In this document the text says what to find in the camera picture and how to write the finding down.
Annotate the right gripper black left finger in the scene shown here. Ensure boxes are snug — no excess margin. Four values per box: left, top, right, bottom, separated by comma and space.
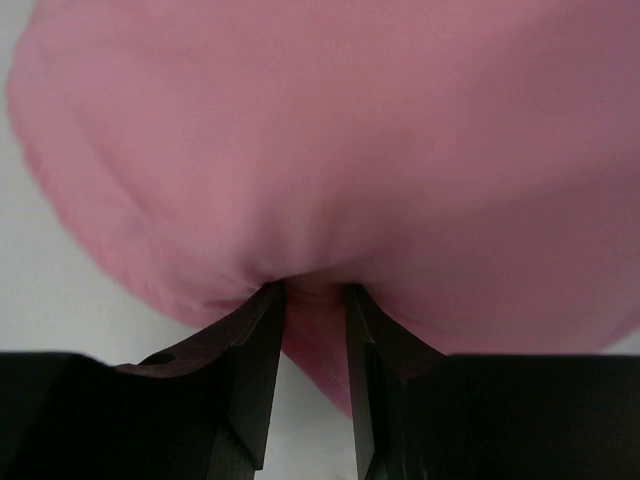
1, 283, 285, 479

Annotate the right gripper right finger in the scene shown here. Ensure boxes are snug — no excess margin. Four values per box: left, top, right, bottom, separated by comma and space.
345, 285, 639, 480

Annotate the pink pillowcase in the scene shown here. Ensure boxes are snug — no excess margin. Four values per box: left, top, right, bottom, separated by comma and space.
7, 1, 639, 409

